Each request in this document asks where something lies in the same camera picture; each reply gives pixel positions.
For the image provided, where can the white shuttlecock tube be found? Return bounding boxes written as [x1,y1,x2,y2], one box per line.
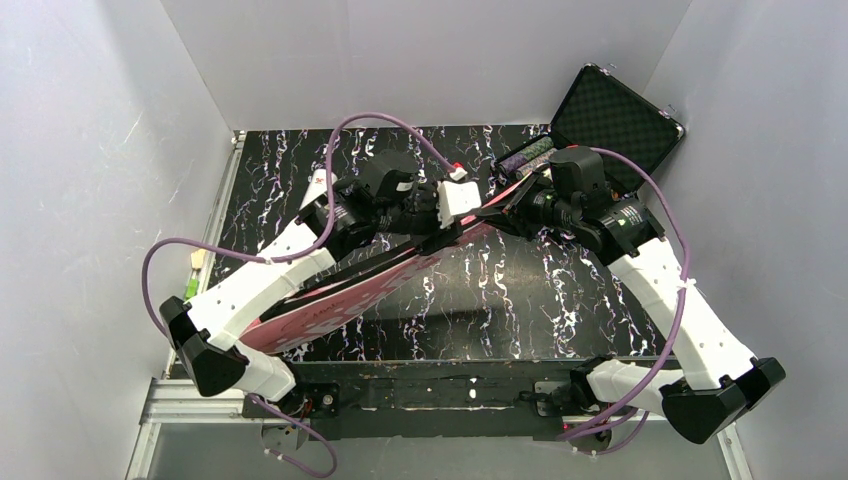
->
[300,169,328,210]

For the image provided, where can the pink racket bag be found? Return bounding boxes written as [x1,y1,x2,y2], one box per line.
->
[238,178,531,357]

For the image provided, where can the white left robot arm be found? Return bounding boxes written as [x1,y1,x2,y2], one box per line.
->
[159,151,480,402]

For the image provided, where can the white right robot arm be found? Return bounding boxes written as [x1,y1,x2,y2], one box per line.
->
[479,146,786,444]

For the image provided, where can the poker chip rows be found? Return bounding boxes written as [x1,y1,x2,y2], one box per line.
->
[496,136,555,175]

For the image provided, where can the black foam-lined case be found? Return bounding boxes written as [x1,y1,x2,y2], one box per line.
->
[493,63,685,183]

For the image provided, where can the beige wooden block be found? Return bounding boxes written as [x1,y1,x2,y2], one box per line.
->
[190,249,207,271]

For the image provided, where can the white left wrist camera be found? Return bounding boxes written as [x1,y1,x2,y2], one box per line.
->
[436,166,482,229]

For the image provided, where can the green clip on rail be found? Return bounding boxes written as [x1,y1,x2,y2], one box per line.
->
[184,278,199,300]

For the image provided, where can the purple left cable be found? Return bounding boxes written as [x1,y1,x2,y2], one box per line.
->
[140,111,468,480]

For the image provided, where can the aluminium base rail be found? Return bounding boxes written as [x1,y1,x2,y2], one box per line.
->
[127,361,752,479]

